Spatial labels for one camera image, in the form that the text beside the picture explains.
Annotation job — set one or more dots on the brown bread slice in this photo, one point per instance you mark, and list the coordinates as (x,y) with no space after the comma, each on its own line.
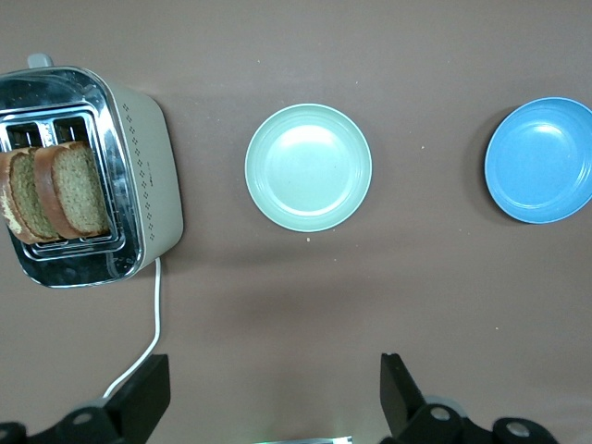
(23,194)
(78,189)

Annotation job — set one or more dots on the beige chrome-topped toaster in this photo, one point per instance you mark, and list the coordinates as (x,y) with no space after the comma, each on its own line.
(148,176)

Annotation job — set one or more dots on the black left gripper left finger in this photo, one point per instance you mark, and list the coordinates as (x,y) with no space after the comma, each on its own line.
(139,398)

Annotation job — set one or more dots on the blue plate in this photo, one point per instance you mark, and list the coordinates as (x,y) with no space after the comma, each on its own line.
(541,162)

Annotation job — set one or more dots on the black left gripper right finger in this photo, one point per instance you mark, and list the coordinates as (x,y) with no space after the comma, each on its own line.
(402,402)

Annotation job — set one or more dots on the light green plate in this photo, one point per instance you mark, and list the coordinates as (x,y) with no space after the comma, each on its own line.
(308,167)

